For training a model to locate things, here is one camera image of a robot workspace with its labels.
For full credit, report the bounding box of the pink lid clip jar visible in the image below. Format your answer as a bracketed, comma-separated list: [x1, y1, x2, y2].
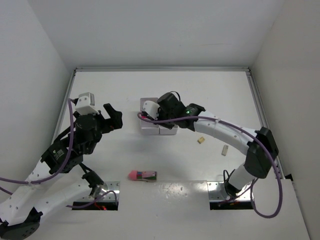
[128, 170, 157, 182]

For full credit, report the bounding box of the metal base plate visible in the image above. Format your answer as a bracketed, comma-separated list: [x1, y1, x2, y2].
[75, 181, 121, 203]
[207, 181, 251, 203]

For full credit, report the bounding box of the right white compartment organizer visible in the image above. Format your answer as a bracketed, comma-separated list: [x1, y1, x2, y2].
[159, 125, 179, 136]

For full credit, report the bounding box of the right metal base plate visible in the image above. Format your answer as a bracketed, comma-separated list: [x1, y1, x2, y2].
[207, 181, 251, 203]

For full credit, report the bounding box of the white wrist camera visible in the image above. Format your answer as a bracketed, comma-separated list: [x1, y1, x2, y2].
[142, 100, 160, 120]
[75, 92, 99, 116]

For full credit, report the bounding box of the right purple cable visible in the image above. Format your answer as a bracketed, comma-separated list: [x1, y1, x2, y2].
[137, 111, 283, 219]

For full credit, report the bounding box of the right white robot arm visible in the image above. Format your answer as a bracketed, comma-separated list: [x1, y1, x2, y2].
[157, 92, 279, 197]

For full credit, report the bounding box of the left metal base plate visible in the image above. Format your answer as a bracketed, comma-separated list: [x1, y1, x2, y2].
[75, 181, 121, 203]

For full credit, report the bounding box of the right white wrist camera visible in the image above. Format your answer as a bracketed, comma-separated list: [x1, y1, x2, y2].
[142, 100, 160, 120]

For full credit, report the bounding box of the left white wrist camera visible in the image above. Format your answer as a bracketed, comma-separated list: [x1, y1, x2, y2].
[75, 92, 99, 116]

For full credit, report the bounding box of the tan eraser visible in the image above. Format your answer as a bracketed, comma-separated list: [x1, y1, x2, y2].
[197, 137, 205, 144]

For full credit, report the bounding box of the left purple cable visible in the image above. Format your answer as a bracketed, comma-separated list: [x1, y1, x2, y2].
[0, 97, 119, 209]

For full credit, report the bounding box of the grey white eraser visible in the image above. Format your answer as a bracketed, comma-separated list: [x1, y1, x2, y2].
[221, 144, 229, 156]

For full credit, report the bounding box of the purple cable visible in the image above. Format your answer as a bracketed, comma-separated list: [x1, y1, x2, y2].
[0, 97, 119, 209]
[137, 111, 283, 219]

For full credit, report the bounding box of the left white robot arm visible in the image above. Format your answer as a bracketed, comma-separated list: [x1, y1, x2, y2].
[0, 102, 123, 240]

